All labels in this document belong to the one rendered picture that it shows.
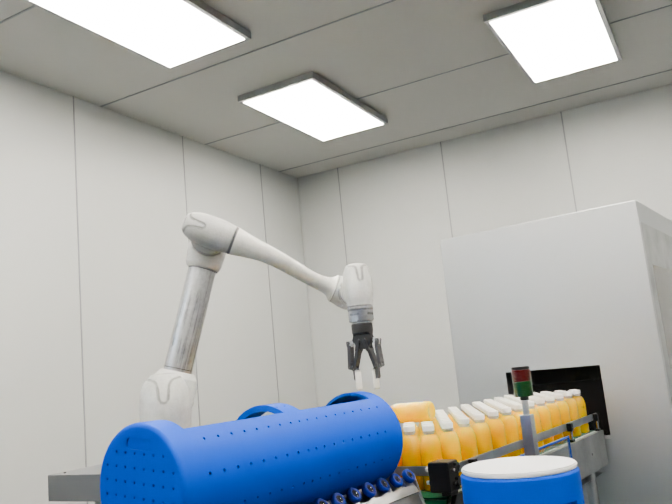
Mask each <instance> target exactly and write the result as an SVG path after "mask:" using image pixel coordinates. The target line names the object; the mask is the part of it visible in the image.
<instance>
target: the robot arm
mask: <svg viewBox="0 0 672 504"><path fill-rule="evenodd" d="M181 229H182V232H183V234H184V235H185V236H186V237H187V238H188V239H189V242H188V249H187V257H186V264H187V266H188V271H187V275H186V279H185V283H184V287H183V291H182V295H181V299H180V303H179V307H178V311H177V315H176V319H175V323H174V327H173V332H172V336H171V340H170V344H169V348H168V352H167V356H166V360H165V364H164V368H163V369H162V368H161V369H160V370H158V371H157V372H156V373H155V374H154V375H151V376H149V378H148V379H147V380H146V381H145V382H144V384H143V387H142V389H141V392H140V399H139V417H140V422H146V421H153V420H168V421H171V422H174V423H176V424H177V425H179V426H180V427H182V428H183V429H185V428H191V413H192V406H193V404H194V398H195V393H196V387H197V380H196V378H195V376H194V375H192V370H193V366H194V362H195V357H196V353H197V349H198V345H199V341H200V336H201V332H202V328H203V324H204V320H205V315H206V311H207V307H208V303H209V299H210V294H211V290H212V286H213V282H214V278H215V273H218V272H219V271H220V270H221V267H222V264H223V262H224V259H225V256H226V254H230V255H235V256H241V257H245V258H250V259H254V260H258V261H261V262H264V263H266V264H268V265H271V266H273V267H275V268H277V269H279V270H280V271H282V272H284V273H286V274H288V275H290V276H292V277H294V278H295V279H297V280H299V281H301V282H303V283H305V284H307V285H309V286H311V287H313V288H315V289H317V290H319V291H320V292H322V293H324V294H325V295H326V297H327V300H328V301H330V302H331V303H333V304H335V305H336V306H337V307H340V308H342V309H345V310H347V311H348V318H349V323H353V324H352V325H351V329H352V334H353V339H352V340H351V341H349V342H346V346H347V355H348V369H349V370H352V371H353V375H354V380H356V389H357V391H360V390H363V386H362V376H361V370H360V369H359V365H360V360H361V354H362V352H363V349H366V351H367V352H368V355H369V357H370V360H371V362H372V365H373V367H374V368H373V369H372V375H373V385H374V390H375V389H380V383H379V378H380V377H381V375H380V368H381V367H383V366H384V365H385V364H384V358H383V353H382V347H381V340H382V339H381V338H374V336H373V325H372V322H370V321H373V320H374V315H373V304H372V302H373V284H372V278H371V274H370V271H369V269H368V267H367V265H365V264H362V263H353V264H349V265H347V266H346V267H345V269H344V273H343V276H339V275H337V276H335V277H332V278H330V277H325V276H322V275H320V274H317V273H315V272H313V271H312V270H310V269H308V268H307V267H305V266H304V265H302V264H300V263H299V262H297V261H296V260H294V259H293V258H291V257H289V256H288V255H286V254H285V253H283V252H281V251H279V250H277V249H276V248H274V247H272V246H270V245H268V244H266V243H264V242H262V241H261V240H259V239H257V238H255V237H254V236H252V235H250V234H249V233H247V232H246V231H244V230H242V229H241V228H239V227H237V226H235V225H233V224H231V223H229V222H228V221H225V220H223V219H220V218H217V217H215V216H212V215H209V214H206V213H190V214H188V215H187V216H186V218H185V220H184V222H183V225H182V228H181ZM373 341H374V346H375V352H376V354H375V352H374V348H373V345H372V343H373ZM354 344H355V356H354Z"/></svg>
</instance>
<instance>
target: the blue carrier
mask: <svg viewBox="0 0 672 504"><path fill-rule="evenodd" d="M266 412H271V413H274V414H272V415H266V416H261V415H263V414H264V413H266ZM402 449H403V436H402V430H401V426H400V423H399V420H398V418H397V416H396V414H395V413H394V411H393V409H392V408H391V407H390V406H389V405H388V404H387V403H386V402H385V401H384V400H383V399H382V398H380V397H379V396H377V395H375V394H372V393H369V392H363V391H358V392H351V393H344V394H341V395H338V396H336V397H335V398H333V399H332V400H331V401H329V402H328V403H327V405H326V406H322V407H316V408H309V409H303V410H299V409H297V408H295V407H293V406H291V405H289V404H285V403H273V404H266V405H259V406H254V407H252V408H250V409H248V410H246V411H245V412H243V413H242V414H241V415H240V416H239V417H238V419H237V420H235V421H228V422H222V423H216V424H210V425H204V426H197V427H191V428H185V429H183V428H182V427H180V426H179V425H177V424H176V423H174V422H171V421H168V420H153V421H146V422H139V423H134V424H131V425H128V426H126V427H125V428H123V429H122V430H121V431H120V432H118V433H117V435H116V436H115V437H114V438H113V440H112V441H111V443H110V444H109V446H108V448H107V451H106V453H105V456H104V459H103V463H102V467H101V474H100V498H101V504H313V503H314V501H315V500H316V499H318V498H322V499H324V500H325V501H328V500H330V498H331V495H332V494H333V493H336V492H337V493H340V494H341V495H345V494H346V492H347V490H348V489H349V488H351V487H354V488H356V489H357V490H360V489H361V487H362V485H363V484H364V483H366V482H368V483H371V484H372V485H374V484H376V480H377V479H378V478H384V479H387V478H388V477H389V476H390V475H391V474H392V473H393V472H394V470H395V469H396V467H397V465H398V463H399V461H400V458H401V454H402Z"/></svg>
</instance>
